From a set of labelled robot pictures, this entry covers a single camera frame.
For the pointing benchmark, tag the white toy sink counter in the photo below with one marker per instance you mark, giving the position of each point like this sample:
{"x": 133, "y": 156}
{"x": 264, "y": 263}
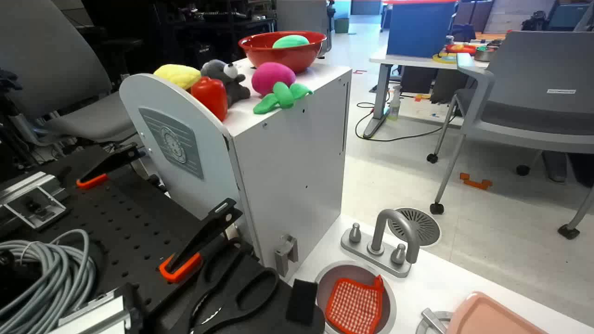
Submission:
{"x": 433, "y": 278}

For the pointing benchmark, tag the orange perforated strainer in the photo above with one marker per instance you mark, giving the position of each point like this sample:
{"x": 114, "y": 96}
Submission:
{"x": 354, "y": 306}

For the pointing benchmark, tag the black scissors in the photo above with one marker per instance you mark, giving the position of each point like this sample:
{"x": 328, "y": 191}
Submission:
{"x": 248, "y": 297}

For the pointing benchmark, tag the silver aluminium extrusion block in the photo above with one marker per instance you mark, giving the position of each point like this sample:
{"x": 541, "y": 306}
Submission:
{"x": 31, "y": 200}

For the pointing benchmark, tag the silver metal bracket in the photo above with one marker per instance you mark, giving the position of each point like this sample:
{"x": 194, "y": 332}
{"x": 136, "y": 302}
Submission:
{"x": 94, "y": 315}

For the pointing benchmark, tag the blue bin orange lid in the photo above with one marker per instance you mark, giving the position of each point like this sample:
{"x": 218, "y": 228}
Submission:
{"x": 420, "y": 30}

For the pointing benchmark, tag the grey plush mouse toy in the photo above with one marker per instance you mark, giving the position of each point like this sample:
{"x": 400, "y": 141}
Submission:
{"x": 233, "y": 83}

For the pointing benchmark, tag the grey padded office chair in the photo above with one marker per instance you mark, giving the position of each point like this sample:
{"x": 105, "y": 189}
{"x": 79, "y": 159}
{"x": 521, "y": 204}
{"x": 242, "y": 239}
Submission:
{"x": 57, "y": 67}

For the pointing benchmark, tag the small orange toy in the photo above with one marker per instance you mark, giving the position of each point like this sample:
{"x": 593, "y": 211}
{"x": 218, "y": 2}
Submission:
{"x": 461, "y": 48}

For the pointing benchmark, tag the white toy kitchen cabinet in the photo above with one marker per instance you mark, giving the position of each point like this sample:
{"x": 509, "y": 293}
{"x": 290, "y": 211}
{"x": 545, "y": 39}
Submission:
{"x": 290, "y": 159}

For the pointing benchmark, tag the white desk grey legs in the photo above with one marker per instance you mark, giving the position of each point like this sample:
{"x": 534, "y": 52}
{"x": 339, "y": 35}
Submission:
{"x": 420, "y": 63}

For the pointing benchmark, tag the pink plastic tray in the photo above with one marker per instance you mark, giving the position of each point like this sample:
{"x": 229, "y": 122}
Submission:
{"x": 489, "y": 317}

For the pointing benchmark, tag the small black block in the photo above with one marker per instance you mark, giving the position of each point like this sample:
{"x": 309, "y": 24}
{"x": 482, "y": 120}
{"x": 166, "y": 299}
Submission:
{"x": 302, "y": 300}

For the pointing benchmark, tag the round grey floor drain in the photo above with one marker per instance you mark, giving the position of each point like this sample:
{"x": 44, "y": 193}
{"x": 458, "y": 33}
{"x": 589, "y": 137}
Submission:
{"x": 428, "y": 223}

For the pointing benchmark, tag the grey toy faucet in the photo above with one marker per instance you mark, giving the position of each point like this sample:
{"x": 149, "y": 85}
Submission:
{"x": 387, "y": 237}

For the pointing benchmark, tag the green plush ball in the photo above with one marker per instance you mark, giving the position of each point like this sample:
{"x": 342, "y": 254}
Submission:
{"x": 290, "y": 41}

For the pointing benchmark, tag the grey four-legged caster chair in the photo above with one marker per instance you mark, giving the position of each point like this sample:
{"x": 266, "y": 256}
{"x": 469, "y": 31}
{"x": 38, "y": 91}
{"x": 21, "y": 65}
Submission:
{"x": 539, "y": 104}

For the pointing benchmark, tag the yellow striped plush sponge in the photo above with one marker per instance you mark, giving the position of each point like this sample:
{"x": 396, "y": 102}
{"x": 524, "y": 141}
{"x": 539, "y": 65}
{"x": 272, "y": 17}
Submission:
{"x": 177, "y": 74}

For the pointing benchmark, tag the small orange floor tape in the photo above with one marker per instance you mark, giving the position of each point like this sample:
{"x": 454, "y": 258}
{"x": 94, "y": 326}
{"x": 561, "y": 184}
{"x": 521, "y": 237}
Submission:
{"x": 476, "y": 182}

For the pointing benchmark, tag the red plastic bowl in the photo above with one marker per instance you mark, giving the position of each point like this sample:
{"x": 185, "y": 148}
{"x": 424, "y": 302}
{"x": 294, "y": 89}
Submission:
{"x": 290, "y": 57}

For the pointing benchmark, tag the red round plastic toy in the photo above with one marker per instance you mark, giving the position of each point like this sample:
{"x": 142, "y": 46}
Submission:
{"x": 212, "y": 95}

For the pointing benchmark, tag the purple plush beet green leaves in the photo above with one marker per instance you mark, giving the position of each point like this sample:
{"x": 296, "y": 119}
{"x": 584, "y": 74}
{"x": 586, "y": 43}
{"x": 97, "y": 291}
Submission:
{"x": 272, "y": 76}

